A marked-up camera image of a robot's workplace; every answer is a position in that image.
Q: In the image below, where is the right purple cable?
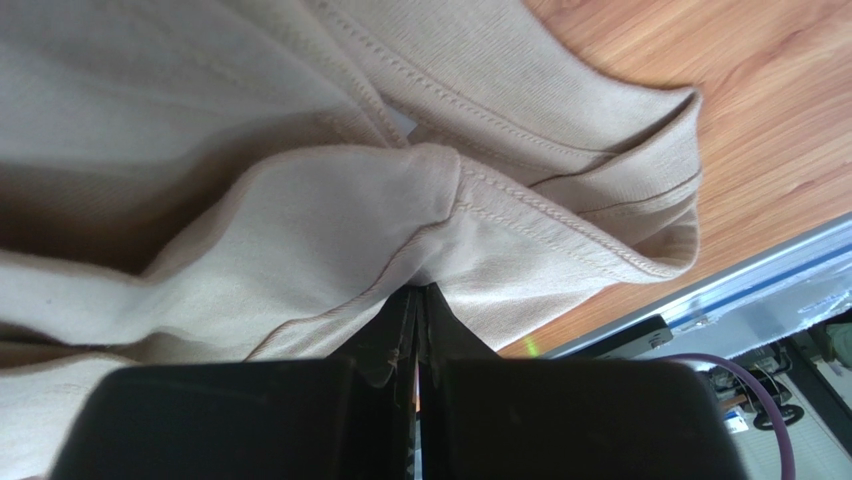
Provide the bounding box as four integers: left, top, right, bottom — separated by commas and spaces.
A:
665, 351, 798, 480

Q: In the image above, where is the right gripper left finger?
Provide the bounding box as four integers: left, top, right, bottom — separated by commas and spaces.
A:
50, 287, 419, 479

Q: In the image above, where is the beige t shirt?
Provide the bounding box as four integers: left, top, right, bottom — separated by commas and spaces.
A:
1, 1, 702, 479

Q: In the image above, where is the black table edge strip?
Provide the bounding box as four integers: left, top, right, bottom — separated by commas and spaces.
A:
567, 315, 674, 359

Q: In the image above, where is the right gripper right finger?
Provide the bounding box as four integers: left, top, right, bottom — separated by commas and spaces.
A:
418, 285, 746, 479

